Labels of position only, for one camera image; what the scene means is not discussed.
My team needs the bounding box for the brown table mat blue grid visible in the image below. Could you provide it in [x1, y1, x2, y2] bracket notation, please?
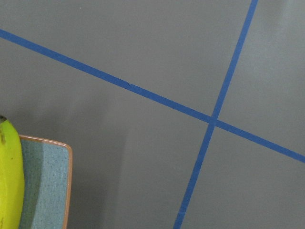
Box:
[0, 0, 305, 229]

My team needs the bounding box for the grey square plate orange rim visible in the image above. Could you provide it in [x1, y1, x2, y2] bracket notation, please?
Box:
[19, 135, 72, 229]

